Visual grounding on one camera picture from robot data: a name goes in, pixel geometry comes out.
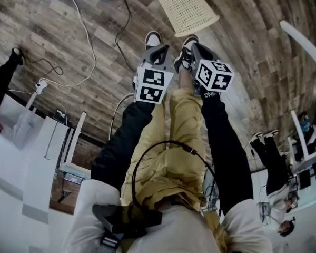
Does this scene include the person's left forearm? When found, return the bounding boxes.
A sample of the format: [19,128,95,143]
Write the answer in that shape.
[90,100,159,192]

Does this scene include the person's left shoe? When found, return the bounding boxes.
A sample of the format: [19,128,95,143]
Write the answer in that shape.
[144,31,163,52]

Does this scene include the person's white shirt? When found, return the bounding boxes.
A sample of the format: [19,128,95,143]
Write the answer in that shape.
[65,179,274,253]

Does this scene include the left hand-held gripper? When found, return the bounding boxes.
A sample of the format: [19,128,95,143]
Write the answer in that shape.
[133,44,175,105]

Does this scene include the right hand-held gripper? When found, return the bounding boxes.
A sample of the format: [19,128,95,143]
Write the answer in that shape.
[190,42,235,93]

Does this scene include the white desk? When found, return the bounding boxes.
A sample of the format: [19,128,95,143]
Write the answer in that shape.
[0,93,93,250]

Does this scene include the long white cable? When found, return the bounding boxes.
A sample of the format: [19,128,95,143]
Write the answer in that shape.
[35,0,97,89]

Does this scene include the grey buckle strap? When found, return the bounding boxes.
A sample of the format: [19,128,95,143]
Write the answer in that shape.
[92,203,125,248]

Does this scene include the person's right forearm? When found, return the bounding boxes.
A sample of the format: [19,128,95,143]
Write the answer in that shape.
[200,87,254,216]

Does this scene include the black power strip cable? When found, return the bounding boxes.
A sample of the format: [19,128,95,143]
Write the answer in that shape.
[115,0,137,73]

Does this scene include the black waist pouch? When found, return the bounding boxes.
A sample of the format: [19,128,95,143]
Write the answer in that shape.
[112,206,163,240]

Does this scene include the looped black cable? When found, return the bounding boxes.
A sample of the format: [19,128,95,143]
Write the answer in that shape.
[23,57,64,76]

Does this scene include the black body-worn cable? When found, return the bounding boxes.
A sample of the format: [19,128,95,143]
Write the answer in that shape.
[131,140,220,213]

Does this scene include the person's right shoe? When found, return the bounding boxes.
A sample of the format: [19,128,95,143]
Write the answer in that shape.
[173,34,200,74]

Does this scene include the person's khaki trousers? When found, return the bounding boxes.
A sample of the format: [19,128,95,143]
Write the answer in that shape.
[120,66,233,253]

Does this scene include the person's shoe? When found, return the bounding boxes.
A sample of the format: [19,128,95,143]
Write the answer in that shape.
[144,31,163,52]
[173,34,200,74]

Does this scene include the cream plastic laundry basket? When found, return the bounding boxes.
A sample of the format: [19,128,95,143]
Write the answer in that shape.
[156,0,220,38]

